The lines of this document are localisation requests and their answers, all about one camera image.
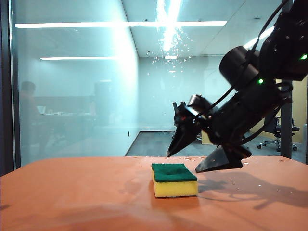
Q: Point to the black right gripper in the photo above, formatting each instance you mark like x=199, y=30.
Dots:
x=245, y=110

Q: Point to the yellow sponge with green pad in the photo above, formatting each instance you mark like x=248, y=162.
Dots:
x=173, y=188

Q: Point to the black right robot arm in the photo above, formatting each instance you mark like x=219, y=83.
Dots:
x=284, y=48

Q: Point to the light wooden office desk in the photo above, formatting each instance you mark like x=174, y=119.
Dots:
x=205, y=139

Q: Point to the tall-backed black office chair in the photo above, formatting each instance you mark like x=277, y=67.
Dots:
x=294, y=129

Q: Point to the diagonal ceiling light strip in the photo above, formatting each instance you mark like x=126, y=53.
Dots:
x=250, y=43

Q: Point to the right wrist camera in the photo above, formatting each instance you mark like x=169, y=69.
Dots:
x=198, y=103

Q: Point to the black vertical glass frame post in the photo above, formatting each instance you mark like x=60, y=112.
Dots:
x=286, y=144

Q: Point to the dark window frame edge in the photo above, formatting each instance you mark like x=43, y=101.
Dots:
x=4, y=96

